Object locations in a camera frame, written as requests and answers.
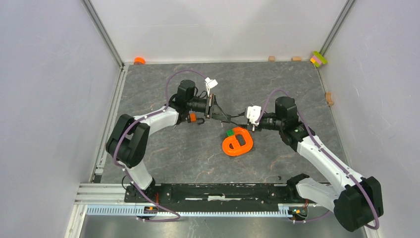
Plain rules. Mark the black cable loop lock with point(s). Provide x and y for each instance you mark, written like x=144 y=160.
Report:
x=240 y=115

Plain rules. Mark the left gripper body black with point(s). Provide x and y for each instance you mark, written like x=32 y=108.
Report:
x=210 y=102

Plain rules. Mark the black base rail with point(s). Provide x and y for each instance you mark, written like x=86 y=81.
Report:
x=216 y=197

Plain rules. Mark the orange black padlock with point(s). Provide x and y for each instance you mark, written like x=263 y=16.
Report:
x=192 y=118

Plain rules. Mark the white toothed cable duct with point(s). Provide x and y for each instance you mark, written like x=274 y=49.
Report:
x=140 y=210

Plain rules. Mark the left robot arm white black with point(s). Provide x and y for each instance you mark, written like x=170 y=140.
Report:
x=128 y=140

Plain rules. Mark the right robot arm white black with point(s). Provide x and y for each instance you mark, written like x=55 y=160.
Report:
x=354 y=199

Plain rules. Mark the wooden arch piece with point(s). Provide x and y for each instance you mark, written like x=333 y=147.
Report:
x=329 y=100

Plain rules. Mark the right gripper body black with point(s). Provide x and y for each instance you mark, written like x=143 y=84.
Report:
x=254 y=128

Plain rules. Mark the green pink brick stack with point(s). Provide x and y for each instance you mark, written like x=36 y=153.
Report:
x=317 y=59

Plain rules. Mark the wooden block right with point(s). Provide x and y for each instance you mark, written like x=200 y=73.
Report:
x=296 y=58

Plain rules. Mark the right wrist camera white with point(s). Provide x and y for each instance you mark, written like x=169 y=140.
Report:
x=252 y=114

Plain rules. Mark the orange cap at wall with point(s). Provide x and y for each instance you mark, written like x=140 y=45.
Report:
x=139 y=60

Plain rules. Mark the orange ring toy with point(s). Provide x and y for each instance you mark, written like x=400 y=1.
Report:
x=231 y=145

